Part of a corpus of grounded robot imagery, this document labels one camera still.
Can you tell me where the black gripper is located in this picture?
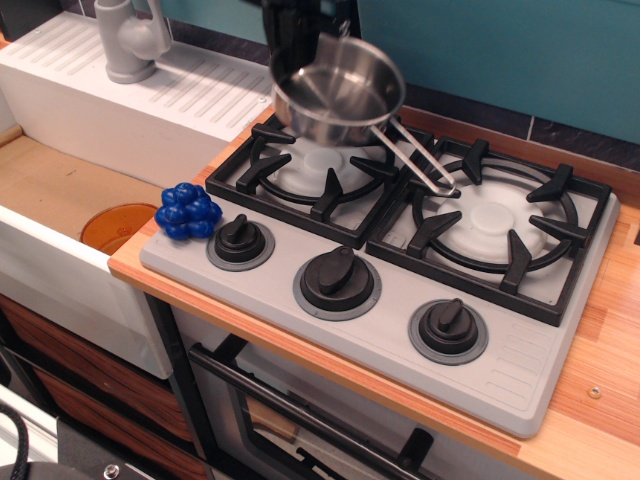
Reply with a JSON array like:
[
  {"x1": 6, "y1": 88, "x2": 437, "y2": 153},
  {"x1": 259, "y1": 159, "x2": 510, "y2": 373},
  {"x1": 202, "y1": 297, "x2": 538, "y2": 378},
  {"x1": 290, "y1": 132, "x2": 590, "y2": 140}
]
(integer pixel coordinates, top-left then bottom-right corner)
[{"x1": 259, "y1": 0, "x2": 350, "y2": 73}]

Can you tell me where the stainless steel pan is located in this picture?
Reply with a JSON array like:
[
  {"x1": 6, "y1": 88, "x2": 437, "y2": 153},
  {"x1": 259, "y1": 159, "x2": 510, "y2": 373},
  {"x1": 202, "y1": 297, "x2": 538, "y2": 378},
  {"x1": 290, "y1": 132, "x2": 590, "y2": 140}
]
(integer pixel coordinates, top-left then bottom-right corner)
[{"x1": 270, "y1": 33, "x2": 456, "y2": 197}]

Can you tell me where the blue plastic blueberry cluster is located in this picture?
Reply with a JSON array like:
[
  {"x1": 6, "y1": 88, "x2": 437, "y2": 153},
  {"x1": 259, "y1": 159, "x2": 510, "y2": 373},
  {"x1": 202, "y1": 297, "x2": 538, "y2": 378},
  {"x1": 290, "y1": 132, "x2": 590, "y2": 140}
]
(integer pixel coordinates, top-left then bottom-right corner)
[{"x1": 154, "y1": 182, "x2": 223, "y2": 241}]

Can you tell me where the black left stove knob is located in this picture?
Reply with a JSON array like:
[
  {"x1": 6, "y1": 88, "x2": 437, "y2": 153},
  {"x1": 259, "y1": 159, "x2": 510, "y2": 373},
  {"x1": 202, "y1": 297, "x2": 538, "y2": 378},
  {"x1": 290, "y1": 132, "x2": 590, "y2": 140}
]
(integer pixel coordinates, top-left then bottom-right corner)
[{"x1": 206, "y1": 214, "x2": 275, "y2": 272}]

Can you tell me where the black stove knob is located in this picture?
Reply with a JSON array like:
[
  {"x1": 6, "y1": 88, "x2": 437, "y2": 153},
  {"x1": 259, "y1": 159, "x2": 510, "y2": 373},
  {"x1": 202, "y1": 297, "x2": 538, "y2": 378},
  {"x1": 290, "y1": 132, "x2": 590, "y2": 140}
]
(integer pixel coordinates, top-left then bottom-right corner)
[
  {"x1": 293, "y1": 246, "x2": 382, "y2": 322},
  {"x1": 408, "y1": 298, "x2": 489, "y2": 366},
  {"x1": 206, "y1": 214, "x2": 275, "y2": 272}
]

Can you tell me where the black middle stove knob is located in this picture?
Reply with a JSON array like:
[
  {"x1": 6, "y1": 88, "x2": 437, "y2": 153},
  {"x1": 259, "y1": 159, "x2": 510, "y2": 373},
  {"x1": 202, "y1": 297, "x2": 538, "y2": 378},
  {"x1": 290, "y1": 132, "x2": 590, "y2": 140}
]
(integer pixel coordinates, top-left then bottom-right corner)
[{"x1": 293, "y1": 246, "x2": 382, "y2": 322}]

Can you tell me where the grey toy stove top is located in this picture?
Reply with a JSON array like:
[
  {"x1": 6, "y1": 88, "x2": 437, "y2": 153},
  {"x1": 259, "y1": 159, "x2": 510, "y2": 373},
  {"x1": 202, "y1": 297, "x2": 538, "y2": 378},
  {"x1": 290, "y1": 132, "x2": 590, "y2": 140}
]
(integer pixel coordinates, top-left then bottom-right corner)
[{"x1": 140, "y1": 131, "x2": 598, "y2": 438}]

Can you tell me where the black right stove knob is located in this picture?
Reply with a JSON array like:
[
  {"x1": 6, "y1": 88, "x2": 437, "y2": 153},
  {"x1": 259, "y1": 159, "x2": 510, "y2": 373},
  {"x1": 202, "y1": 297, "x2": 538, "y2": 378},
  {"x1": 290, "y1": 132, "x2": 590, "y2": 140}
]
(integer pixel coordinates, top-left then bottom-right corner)
[{"x1": 408, "y1": 298, "x2": 489, "y2": 366}]

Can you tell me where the grey toy faucet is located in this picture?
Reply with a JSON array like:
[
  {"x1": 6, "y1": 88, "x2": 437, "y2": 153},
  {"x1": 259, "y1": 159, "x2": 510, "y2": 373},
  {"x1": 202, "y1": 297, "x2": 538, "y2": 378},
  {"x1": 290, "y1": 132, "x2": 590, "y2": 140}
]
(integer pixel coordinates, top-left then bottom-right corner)
[{"x1": 94, "y1": 0, "x2": 172, "y2": 84}]

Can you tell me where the black left burner grate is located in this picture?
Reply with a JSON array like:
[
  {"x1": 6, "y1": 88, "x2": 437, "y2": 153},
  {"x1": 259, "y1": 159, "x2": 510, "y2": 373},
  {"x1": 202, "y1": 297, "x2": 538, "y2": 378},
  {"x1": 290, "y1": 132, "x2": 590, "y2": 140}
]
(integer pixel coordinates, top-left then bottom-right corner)
[{"x1": 205, "y1": 116, "x2": 427, "y2": 249}]

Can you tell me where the black burner grate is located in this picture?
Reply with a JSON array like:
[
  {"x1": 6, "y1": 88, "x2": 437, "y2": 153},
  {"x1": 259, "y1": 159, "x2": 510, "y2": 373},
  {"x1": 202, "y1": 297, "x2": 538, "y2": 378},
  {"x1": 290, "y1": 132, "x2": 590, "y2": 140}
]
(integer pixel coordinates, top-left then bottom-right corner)
[
  {"x1": 366, "y1": 137, "x2": 619, "y2": 327},
  {"x1": 205, "y1": 116, "x2": 427, "y2": 249}
]

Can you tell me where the white toy sink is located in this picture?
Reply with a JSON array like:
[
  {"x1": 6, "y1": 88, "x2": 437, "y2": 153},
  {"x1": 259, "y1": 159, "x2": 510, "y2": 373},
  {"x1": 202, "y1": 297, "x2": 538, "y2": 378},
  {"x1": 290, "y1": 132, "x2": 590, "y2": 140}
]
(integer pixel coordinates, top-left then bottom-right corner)
[{"x1": 1, "y1": 12, "x2": 271, "y2": 379}]

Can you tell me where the orange plastic plate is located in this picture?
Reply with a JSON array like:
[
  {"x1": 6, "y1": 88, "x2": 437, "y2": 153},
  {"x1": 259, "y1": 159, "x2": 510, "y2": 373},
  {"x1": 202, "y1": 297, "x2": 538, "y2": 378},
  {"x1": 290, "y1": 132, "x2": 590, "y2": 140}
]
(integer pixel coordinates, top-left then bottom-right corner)
[{"x1": 80, "y1": 203, "x2": 157, "y2": 255}]

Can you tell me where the black right burner grate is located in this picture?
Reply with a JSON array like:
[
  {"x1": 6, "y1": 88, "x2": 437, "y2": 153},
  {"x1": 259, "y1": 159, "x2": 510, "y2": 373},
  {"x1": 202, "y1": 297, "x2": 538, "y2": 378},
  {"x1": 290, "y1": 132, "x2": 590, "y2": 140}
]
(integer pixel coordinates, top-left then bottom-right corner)
[{"x1": 366, "y1": 137, "x2": 619, "y2": 327}]

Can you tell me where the wooden drawer front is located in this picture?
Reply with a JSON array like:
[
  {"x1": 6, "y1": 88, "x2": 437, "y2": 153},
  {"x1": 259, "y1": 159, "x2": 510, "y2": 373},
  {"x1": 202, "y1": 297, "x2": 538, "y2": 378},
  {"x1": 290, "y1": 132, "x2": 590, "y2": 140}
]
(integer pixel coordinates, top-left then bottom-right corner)
[{"x1": 1, "y1": 297, "x2": 213, "y2": 479}]

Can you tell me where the teal wall cabinet left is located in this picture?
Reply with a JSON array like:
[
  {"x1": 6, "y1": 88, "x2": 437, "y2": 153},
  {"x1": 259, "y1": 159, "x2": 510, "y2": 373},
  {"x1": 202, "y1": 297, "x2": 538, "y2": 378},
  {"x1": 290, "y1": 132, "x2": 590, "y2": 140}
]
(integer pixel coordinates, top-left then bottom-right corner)
[{"x1": 161, "y1": 0, "x2": 266, "y2": 44}]

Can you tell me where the teal wall cabinet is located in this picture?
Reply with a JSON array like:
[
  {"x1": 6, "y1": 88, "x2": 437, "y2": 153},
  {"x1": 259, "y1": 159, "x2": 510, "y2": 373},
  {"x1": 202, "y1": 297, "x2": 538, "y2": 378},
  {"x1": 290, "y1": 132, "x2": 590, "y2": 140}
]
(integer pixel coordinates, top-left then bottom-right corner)
[
  {"x1": 161, "y1": 0, "x2": 266, "y2": 44},
  {"x1": 358, "y1": 1, "x2": 639, "y2": 143}
]

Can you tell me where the teal wall cabinet right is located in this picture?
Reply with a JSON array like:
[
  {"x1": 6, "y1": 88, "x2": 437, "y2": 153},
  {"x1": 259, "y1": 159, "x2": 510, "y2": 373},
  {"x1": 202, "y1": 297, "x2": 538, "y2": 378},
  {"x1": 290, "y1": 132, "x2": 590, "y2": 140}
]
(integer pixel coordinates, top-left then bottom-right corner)
[{"x1": 358, "y1": 1, "x2": 639, "y2": 143}]

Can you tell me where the oven door with black handle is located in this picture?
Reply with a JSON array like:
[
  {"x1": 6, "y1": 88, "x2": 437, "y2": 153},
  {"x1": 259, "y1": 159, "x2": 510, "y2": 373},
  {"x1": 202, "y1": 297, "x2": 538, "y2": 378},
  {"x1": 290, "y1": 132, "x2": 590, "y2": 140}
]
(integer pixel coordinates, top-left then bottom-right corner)
[{"x1": 188, "y1": 335, "x2": 433, "y2": 479}]

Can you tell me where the black braided cable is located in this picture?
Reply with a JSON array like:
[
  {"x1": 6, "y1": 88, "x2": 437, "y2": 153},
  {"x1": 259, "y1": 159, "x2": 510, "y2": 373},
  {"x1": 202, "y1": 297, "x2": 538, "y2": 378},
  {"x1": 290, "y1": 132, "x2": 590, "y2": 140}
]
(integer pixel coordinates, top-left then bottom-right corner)
[{"x1": 0, "y1": 402, "x2": 31, "y2": 480}]

